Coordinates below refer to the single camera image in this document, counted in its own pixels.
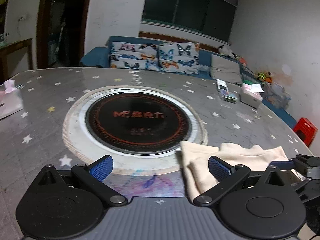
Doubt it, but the cream garment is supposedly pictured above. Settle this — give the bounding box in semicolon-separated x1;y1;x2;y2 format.
179;140;306;202

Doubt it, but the red plastic stool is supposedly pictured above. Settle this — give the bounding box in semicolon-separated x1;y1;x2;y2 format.
293;118;318;147

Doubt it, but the round black induction cooktop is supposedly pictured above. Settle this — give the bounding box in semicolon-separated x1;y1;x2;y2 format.
62;86;208;176

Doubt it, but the clear plastic storage bin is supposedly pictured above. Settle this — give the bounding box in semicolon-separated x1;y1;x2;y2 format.
263;82;291;110

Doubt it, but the white tissue box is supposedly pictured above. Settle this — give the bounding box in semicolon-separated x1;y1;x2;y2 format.
240;83;265;109

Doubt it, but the yellow plush toy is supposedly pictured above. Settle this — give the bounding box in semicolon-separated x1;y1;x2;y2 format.
254;71;273;83

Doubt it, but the white rectangular device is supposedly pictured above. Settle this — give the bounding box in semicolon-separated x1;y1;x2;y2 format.
216;79;229;92

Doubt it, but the grey cushion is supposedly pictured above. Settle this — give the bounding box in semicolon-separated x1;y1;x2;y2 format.
210;54;242;85

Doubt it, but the blue sofa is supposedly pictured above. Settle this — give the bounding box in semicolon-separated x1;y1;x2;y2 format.
79;35;298;130

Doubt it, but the left butterfly pillow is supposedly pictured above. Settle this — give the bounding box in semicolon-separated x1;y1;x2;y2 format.
109;42;161;71

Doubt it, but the butterfly pillow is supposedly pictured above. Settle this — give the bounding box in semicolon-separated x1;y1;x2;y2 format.
158;42;200;74
109;42;161;71

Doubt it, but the black white plush toy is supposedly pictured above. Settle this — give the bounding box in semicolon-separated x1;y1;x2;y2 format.
218;45;234;57

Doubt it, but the right butterfly pillow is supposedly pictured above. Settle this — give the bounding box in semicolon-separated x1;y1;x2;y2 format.
158;42;200;74

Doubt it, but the wooden side table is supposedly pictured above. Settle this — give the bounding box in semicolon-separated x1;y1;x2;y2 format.
1;38;33;82

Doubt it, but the dark window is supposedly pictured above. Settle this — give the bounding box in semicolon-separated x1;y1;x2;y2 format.
142;0;238;42

